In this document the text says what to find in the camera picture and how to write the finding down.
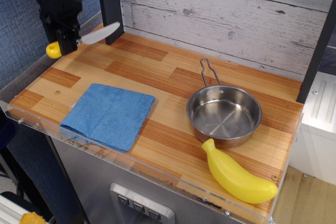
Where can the blue folded towel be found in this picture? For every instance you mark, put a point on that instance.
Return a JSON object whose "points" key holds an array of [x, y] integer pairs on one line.
{"points": [[108, 115]]}

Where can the yellow toy banana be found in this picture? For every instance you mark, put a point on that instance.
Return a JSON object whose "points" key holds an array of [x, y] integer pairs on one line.
{"points": [[235, 179]]}

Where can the yellow handled toy knife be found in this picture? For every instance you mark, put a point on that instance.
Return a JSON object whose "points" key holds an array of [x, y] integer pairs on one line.
{"points": [[53, 49]]}

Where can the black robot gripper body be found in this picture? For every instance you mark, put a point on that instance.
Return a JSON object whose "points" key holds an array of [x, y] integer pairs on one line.
{"points": [[59, 15]]}

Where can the small steel pan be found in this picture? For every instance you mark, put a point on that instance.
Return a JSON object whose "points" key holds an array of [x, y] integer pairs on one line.
{"points": [[227, 114]]}

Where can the dark left frame post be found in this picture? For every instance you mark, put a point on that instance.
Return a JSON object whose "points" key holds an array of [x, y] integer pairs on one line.
{"points": [[111, 12]]}

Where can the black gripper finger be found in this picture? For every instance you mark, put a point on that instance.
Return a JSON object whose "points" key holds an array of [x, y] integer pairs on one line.
{"points": [[67, 40]]}

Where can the white cabinet at right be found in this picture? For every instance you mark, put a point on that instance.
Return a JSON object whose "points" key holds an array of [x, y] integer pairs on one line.
{"points": [[313, 152]]}

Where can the silver button control panel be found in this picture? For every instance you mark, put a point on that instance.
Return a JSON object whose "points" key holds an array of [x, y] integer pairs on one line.
{"points": [[132, 207]]}

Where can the clear acrylic edge guard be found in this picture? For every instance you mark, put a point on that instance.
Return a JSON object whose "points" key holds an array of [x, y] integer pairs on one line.
{"points": [[90, 168]]}

